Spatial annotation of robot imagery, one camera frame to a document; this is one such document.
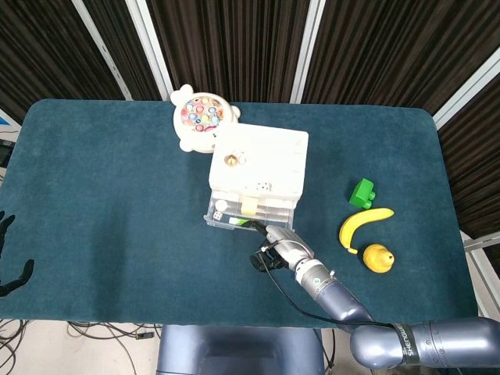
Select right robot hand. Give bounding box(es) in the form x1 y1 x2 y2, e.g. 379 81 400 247
244 220 316 273

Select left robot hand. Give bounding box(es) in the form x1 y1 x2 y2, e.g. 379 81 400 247
0 210 35 298

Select clear plastic drawer with tube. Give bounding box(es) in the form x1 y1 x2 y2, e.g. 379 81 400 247
202 190 300 234

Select white plastic drawer cabinet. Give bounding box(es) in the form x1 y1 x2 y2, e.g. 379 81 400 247
209 123 309 204

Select yellow banana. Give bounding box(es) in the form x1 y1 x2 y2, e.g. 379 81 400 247
338 207 395 255

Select yellow pear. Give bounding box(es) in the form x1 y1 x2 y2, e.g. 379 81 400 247
362 243 395 273

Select green toy brick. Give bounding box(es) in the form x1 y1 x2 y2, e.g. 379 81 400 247
348 177 378 210

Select teal table mat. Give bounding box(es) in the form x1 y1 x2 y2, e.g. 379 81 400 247
0 98 480 329

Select white fishing game toy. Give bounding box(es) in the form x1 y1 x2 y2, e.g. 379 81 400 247
170 84 242 154

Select tangled black floor cables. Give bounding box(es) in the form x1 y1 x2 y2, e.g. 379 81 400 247
0 318 161 375

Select black arm strap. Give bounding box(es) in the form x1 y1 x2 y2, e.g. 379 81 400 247
392 322 420 366

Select white metal frame post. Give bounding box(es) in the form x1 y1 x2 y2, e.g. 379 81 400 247
72 0 134 101
289 0 327 105
124 0 175 102
432 50 500 130

